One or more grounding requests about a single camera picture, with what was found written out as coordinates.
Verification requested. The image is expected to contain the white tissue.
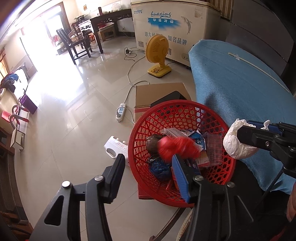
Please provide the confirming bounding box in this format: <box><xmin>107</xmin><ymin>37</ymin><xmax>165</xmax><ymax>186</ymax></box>
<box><xmin>223</xmin><ymin>118</ymin><xmax>259</xmax><ymax>160</ymax></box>

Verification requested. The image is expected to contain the red wrapper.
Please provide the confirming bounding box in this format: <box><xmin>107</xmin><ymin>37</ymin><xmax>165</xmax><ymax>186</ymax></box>
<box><xmin>157</xmin><ymin>136</ymin><xmax>201</xmax><ymax>163</ymax></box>

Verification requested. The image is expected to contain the blue white milk carton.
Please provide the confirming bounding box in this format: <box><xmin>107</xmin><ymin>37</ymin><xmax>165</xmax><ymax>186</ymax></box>
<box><xmin>189</xmin><ymin>131</ymin><xmax>206</xmax><ymax>151</ymax></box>

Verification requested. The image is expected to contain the white medicine box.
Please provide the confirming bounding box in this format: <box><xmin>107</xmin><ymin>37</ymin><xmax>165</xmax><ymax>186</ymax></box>
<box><xmin>161</xmin><ymin>128</ymin><xmax>195</xmax><ymax>138</ymax></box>

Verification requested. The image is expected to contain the person's right hand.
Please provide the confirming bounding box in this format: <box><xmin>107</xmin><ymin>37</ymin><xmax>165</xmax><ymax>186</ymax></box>
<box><xmin>287</xmin><ymin>182</ymin><xmax>296</xmax><ymax>222</ymax></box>

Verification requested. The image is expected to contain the blue table cloth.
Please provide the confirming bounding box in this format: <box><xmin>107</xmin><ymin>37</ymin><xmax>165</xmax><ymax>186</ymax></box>
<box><xmin>188</xmin><ymin>39</ymin><xmax>296</xmax><ymax>195</ymax></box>

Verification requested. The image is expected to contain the red plastic basket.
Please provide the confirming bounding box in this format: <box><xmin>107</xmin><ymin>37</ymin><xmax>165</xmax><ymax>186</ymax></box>
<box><xmin>128</xmin><ymin>100</ymin><xmax>235</xmax><ymax>208</ymax></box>

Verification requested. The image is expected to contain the long white stick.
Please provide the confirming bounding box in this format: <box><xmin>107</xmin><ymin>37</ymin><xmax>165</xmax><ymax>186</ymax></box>
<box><xmin>228</xmin><ymin>52</ymin><xmax>290</xmax><ymax>93</ymax></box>

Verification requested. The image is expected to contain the grey cabinet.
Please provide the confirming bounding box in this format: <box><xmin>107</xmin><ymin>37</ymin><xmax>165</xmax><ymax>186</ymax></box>
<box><xmin>226</xmin><ymin>1</ymin><xmax>294</xmax><ymax>76</ymax></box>

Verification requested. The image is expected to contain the white power strip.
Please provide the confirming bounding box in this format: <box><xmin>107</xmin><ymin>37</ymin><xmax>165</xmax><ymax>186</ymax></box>
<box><xmin>116</xmin><ymin>103</ymin><xmax>126</xmax><ymax>122</ymax></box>

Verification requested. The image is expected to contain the brown cardboard box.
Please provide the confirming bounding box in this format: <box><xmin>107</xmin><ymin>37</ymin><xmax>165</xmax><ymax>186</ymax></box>
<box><xmin>134</xmin><ymin>82</ymin><xmax>191</xmax><ymax>122</ymax></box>

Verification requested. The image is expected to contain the purple bag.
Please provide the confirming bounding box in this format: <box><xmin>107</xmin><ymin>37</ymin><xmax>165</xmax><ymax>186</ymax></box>
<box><xmin>19</xmin><ymin>94</ymin><xmax>38</xmax><ymax>114</ymax></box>

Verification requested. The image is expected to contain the white chest freezer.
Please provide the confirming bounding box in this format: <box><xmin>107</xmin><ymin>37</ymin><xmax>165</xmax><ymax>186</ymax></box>
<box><xmin>130</xmin><ymin>1</ymin><xmax>221</xmax><ymax>67</ymax></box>

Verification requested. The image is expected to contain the yellow electric fan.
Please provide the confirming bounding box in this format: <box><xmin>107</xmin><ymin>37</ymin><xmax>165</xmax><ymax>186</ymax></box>
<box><xmin>145</xmin><ymin>35</ymin><xmax>171</xmax><ymax>78</ymax></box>

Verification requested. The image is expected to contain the dark wooden chair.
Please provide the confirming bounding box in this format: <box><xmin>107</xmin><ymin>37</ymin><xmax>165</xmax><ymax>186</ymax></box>
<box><xmin>56</xmin><ymin>29</ymin><xmax>93</xmax><ymax>65</ymax></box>

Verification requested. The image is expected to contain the dark wooden dining table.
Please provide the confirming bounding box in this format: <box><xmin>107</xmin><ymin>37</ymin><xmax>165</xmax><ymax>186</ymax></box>
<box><xmin>90</xmin><ymin>9</ymin><xmax>132</xmax><ymax>54</ymax></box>

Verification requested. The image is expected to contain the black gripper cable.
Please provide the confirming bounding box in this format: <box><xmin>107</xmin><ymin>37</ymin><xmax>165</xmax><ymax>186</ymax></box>
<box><xmin>264</xmin><ymin>170</ymin><xmax>285</xmax><ymax>197</ymax></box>

